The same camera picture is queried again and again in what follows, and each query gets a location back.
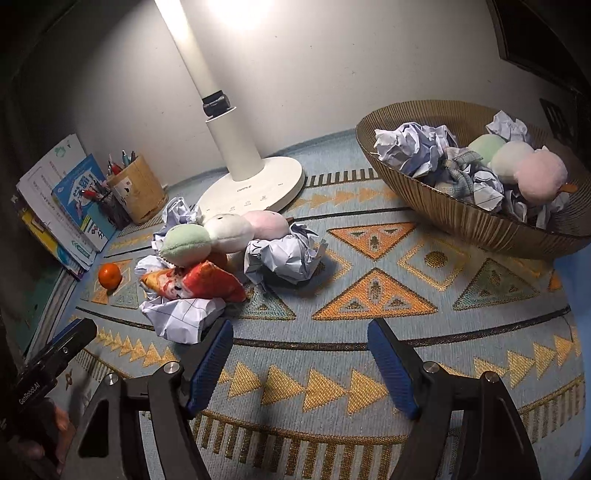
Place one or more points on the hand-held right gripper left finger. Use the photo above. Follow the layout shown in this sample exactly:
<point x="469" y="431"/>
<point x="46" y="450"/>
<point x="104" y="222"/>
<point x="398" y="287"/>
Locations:
<point x="210" y="369"/>

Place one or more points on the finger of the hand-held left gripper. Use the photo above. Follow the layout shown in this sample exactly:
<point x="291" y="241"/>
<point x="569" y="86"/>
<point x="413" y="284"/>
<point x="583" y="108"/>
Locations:
<point x="74" y="344"/>
<point x="64" y="331"/>

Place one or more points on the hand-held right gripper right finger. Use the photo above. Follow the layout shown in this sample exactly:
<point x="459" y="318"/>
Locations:
<point x="392" y="369"/>

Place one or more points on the lined paper ball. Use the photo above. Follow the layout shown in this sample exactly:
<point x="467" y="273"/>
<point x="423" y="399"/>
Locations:
<point x="182" y="316"/>
<point x="487" y="189"/>

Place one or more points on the tangerine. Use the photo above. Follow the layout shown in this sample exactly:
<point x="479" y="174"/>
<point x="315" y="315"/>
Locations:
<point x="110" y="276"/>

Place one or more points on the red orange snack plush toy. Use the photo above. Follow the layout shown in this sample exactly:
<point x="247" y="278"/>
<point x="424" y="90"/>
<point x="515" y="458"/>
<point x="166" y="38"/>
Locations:
<point x="207" y="281"/>

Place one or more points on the three-colour dango plush toy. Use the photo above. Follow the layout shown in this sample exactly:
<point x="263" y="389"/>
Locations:
<point x="184" y="244"/>
<point x="540" y="173"/>

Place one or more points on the amber ribbed glass bowl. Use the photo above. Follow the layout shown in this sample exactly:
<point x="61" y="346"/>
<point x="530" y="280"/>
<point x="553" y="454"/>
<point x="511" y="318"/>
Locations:
<point x="461" y="226"/>

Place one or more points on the black-white paper ball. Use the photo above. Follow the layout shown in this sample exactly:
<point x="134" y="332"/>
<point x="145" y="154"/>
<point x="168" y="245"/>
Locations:
<point x="459" y="168"/>

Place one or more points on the person's left hand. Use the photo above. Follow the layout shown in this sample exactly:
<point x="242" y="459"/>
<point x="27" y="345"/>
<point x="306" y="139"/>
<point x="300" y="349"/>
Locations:
<point x="64" y="424"/>

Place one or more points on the green flat folder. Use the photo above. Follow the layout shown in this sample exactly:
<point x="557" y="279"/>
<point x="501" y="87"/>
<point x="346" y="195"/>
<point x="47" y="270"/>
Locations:
<point x="46" y="304"/>

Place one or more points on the patterned woven mat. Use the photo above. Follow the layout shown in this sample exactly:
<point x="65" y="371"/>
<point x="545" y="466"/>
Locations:
<point x="300" y="378"/>

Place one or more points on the yellow cover book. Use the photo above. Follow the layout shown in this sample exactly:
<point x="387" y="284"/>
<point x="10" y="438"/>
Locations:
<point x="46" y="240"/>

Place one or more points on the dark mesh pen holder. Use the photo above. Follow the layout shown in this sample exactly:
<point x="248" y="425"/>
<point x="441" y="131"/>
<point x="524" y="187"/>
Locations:
<point x="113" y="214"/>

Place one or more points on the blue cover book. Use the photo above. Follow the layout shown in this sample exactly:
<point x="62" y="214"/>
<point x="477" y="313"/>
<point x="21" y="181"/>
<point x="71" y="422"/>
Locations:
<point x="78" y="198"/>

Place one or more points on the bunch of red pens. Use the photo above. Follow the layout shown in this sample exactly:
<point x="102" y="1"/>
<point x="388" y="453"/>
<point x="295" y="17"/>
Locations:
<point x="97" y="191"/>

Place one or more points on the stack of books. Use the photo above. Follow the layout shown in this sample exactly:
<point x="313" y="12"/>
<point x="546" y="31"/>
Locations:
<point x="41" y="184"/>

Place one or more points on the wooden pen holder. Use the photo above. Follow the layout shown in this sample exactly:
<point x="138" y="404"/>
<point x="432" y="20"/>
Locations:
<point x="138" y="194"/>

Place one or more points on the white desk lamp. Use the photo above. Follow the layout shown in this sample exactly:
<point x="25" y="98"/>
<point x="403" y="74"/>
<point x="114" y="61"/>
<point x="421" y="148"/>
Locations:
<point x="231" y="152"/>

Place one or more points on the dark curtain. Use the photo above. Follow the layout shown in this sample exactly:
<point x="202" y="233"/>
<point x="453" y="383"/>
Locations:
<point x="27" y="115"/>

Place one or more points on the black slotted stand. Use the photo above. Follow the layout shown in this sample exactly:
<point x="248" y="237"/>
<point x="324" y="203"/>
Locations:
<point x="551" y="117"/>

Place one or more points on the dark monitor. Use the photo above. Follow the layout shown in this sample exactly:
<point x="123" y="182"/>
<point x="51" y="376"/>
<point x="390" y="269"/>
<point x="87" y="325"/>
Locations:
<point x="554" y="37"/>

